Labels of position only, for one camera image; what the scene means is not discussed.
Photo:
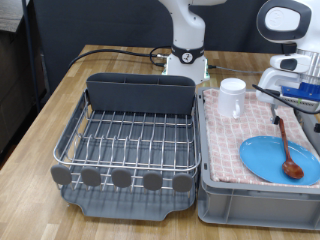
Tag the white mug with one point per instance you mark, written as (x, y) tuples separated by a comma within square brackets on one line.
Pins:
[(230, 96)]

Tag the grey plastic crate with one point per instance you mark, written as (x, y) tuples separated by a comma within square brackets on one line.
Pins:
[(260, 210)]

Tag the grey dish drying rack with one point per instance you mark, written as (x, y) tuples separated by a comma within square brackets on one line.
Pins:
[(133, 208)]

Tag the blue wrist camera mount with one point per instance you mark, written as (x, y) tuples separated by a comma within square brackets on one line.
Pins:
[(306, 89)]

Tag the dark grey cutlery holder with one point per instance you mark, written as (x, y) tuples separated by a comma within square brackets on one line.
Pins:
[(133, 96)]

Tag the dark metal pole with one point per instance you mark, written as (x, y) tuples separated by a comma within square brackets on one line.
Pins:
[(30, 50)]

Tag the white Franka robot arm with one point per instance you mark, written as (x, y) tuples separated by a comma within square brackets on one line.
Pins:
[(186, 26)]

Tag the pink checkered cloth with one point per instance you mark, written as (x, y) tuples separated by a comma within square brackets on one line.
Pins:
[(226, 143)]

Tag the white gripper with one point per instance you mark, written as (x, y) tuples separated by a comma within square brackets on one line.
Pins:
[(270, 85)]

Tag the blue plate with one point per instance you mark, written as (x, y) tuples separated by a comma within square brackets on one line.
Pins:
[(263, 160)]

